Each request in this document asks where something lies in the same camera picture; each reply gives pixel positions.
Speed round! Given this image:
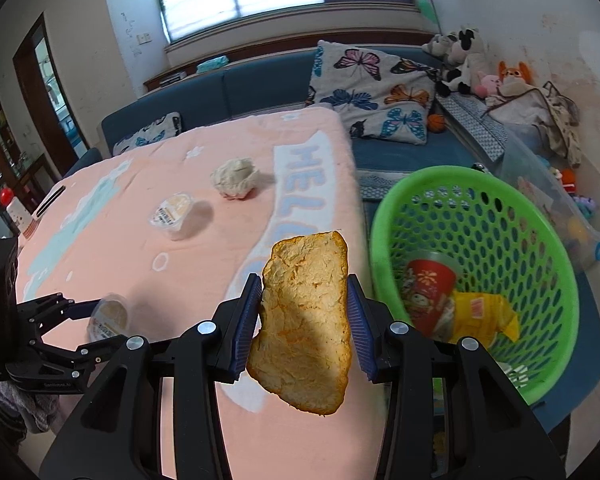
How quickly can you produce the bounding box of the pink pig plush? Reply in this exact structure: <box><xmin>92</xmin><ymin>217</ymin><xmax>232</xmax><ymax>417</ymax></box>
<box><xmin>475</xmin><ymin>72</ymin><xmax>503</xmax><ymax>98</ymax></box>

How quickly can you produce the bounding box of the teal tissue box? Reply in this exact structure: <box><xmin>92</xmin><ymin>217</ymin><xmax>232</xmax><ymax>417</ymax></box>
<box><xmin>196</xmin><ymin>55</ymin><xmax>228</xmax><ymax>73</ymax></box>

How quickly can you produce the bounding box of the black and white cow plush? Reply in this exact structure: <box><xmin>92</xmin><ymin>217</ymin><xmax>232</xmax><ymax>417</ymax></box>
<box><xmin>437</xmin><ymin>26</ymin><xmax>488</xmax><ymax>98</ymax></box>

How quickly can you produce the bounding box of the grey plush toy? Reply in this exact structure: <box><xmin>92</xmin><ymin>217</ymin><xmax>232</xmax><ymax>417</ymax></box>
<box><xmin>422</xmin><ymin>32</ymin><xmax>458</xmax><ymax>58</ymax></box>

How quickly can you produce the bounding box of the blue sofa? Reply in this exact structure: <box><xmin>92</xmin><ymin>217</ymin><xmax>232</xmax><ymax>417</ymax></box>
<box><xmin>62</xmin><ymin>47</ymin><xmax>600</xmax><ymax>426</ymax></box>

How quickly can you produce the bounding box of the small clear jelly cup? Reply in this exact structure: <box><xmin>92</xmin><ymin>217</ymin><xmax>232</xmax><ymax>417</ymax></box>
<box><xmin>87</xmin><ymin>296</ymin><xmax>130</xmax><ymax>343</ymax></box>
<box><xmin>149</xmin><ymin>192</ymin><xmax>198</xmax><ymax>241</ymax></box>

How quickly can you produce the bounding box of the person's left forearm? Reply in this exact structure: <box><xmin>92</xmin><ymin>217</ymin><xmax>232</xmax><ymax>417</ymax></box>
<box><xmin>0</xmin><ymin>380</ymin><xmax>58</xmax><ymax>433</ymax></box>

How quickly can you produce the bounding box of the orange fox plush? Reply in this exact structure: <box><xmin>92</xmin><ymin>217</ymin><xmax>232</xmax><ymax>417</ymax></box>
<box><xmin>497</xmin><ymin>60</ymin><xmax>533</xmax><ymax>88</ymax></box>

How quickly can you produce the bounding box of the wooden door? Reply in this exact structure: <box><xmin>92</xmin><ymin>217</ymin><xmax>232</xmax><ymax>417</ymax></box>
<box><xmin>12</xmin><ymin>12</ymin><xmax>81</xmax><ymax>176</ymax></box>

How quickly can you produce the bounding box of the small butterfly print pillow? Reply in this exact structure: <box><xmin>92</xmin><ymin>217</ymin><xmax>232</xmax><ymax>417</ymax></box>
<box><xmin>112</xmin><ymin>111</ymin><xmax>183</xmax><ymax>157</ymax></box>

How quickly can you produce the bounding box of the white bottle with red cap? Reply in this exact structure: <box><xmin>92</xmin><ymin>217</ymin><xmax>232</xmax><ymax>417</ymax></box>
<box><xmin>0</xmin><ymin>187</ymin><xmax>36</xmax><ymax>236</ymax></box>

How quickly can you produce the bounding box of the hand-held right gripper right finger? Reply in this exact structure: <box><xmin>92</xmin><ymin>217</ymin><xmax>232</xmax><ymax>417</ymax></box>
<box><xmin>346</xmin><ymin>274</ymin><xmax>566</xmax><ymax>480</ymax></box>

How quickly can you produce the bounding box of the yellow snack bag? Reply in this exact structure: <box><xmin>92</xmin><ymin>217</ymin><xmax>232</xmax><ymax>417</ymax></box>
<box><xmin>447</xmin><ymin>290</ymin><xmax>521</xmax><ymax>348</ymax></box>

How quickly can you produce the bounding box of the pink printed blanket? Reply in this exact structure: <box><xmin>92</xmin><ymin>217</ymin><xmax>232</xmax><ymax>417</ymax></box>
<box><xmin>17</xmin><ymin>106</ymin><xmax>396</xmax><ymax>480</ymax></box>

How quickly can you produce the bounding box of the crumpled white tissue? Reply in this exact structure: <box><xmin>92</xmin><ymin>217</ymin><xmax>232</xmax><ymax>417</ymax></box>
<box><xmin>211</xmin><ymin>158</ymin><xmax>261</xmax><ymax>198</ymax></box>

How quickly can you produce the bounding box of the clear plastic storage box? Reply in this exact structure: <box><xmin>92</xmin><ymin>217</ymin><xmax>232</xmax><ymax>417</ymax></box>
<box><xmin>500</xmin><ymin>125</ymin><xmax>600</xmax><ymax>273</ymax></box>

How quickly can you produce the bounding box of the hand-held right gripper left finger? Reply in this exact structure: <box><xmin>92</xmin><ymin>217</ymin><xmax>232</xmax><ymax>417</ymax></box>
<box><xmin>39</xmin><ymin>272</ymin><xmax>263</xmax><ymax>480</ymax></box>

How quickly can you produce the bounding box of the beige patterned garment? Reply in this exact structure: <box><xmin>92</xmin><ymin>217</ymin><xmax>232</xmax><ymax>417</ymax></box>
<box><xmin>485</xmin><ymin>80</ymin><xmax>583</xmax><ymax>168</ymax></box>

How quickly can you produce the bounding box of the dark wooden cabinet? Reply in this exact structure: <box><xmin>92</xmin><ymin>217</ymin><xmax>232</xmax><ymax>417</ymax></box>
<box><xmin>0</xmin><ymin>91</ymin><xmax>46</xmax><ymax>211</ymax></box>

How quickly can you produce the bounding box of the large butterfly print pillow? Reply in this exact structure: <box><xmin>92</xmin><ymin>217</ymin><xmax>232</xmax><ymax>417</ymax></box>
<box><xmin>305</xmin><ymin>40</ymin><xmax>438</xmax><ymax>146</ymax></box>

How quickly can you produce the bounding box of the grey striped cushion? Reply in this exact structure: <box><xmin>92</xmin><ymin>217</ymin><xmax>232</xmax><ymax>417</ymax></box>
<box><xmin>437</xmin><ymin>95</ymin><xmax>508</xmax><ymax>163</ymax></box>

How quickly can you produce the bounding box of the red printed paper cup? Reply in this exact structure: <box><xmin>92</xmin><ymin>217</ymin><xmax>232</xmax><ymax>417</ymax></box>
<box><xmin>404</xmin><ymin>258</ymin><xmax>456</xmax><ymax>338</ymax></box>

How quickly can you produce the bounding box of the pile of colourful toys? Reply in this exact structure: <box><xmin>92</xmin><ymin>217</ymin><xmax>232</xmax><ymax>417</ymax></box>
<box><xmin>545</xmin><ymin>160</ymin><xmax>596</xmax><ymax>241</ymax></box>

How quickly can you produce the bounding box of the green plastic basket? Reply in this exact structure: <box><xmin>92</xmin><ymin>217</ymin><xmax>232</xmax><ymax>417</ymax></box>
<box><xmin>370</xmin><ymin>165</ymin><xmax>580</xmax><ymax>406</ymax></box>

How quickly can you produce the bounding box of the blue patterned seat mat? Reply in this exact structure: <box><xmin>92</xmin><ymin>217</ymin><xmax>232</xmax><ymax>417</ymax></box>
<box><xmin>355</xmin><ymin>170</ymin><xmax>413</xmax><ymax>202</ymax></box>

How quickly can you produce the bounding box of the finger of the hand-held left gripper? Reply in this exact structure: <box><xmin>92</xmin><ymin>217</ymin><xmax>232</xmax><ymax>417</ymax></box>
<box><xmin>17</xmin><ymin>292</ymin><xmax>98</xmax><ymax>333</ymax></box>
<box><xmin>30</xmin><ymin>335</ymin><xmax>131</xmax><ymax>368</ymax></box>

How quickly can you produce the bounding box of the yellow bread slice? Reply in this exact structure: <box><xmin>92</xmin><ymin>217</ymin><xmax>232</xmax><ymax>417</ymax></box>
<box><xmin>246</xmin><ymin>230</ymin><xmax>353</xmax><ymax>416</ymax></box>

